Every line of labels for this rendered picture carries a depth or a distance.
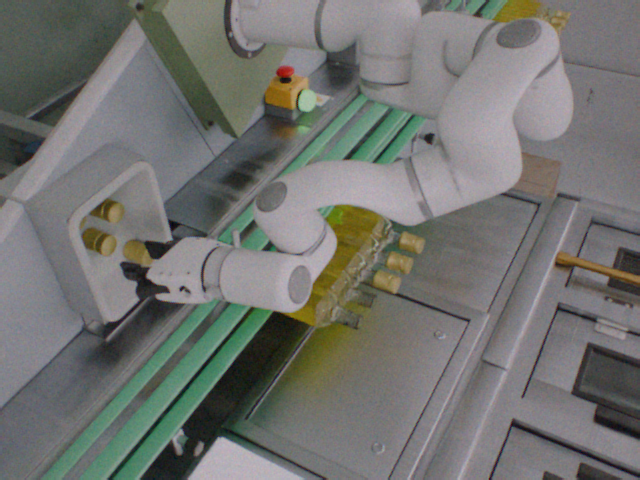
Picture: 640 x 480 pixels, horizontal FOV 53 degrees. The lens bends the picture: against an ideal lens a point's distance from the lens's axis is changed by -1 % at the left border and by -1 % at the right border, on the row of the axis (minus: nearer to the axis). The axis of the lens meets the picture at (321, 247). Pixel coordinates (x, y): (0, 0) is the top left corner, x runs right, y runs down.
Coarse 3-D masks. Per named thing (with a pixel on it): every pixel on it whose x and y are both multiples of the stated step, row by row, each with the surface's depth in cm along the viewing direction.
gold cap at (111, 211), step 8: (104, 200) 100; (112, 200) 100; (96, 208) 100; (104, 208) 99; (112, 208) 99; (120, 208) 101; (96, 216) 101; (104, 216) 99; (112, 216) 100; (120, 216) 101
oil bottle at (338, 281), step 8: (328, 264) 124; (328, 272) 123; (336, 272) 123; (344, 272) 123; (320, 280) 121; (328, 280) 121; (336, 280) 121; (344, 280) 121; (352, 280) 122; (328, 288) 120; (336, 288) 120; (344, 288) 120; (344, 296) 121
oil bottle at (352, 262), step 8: (336, 248) 127; (344, 248) 127; (336, 256) 126; (344, 256) 126; (352, 256) 126; (360, 256) 126; (336, 264) 124; (344, 264) 124; (352, 264) 124; (360, 264) 125; (352, 272) 124; (360, 272) 124; (360, 280) 125
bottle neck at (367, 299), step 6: (354, 288) 121; (354, 294) 121; (360, 294) 120; (366, 294) 120; (372, 294) 120; (354, 300) 121; (360, 300) 120; (366, 300) 120; (372, 300) 119; (366, 306) 120; (372, 306) 121
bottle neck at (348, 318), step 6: (336, 312) 117; (342, 312) 117; (348, 312) 117; (354, 312) 117; (336, 318) 117; (342, 318) 116; (348, 318) 116; (354, 318) 116; (360, 318) 116; (342, 324) 117; (348, 324) 116; (354, 324) 116; (360, 324) 117
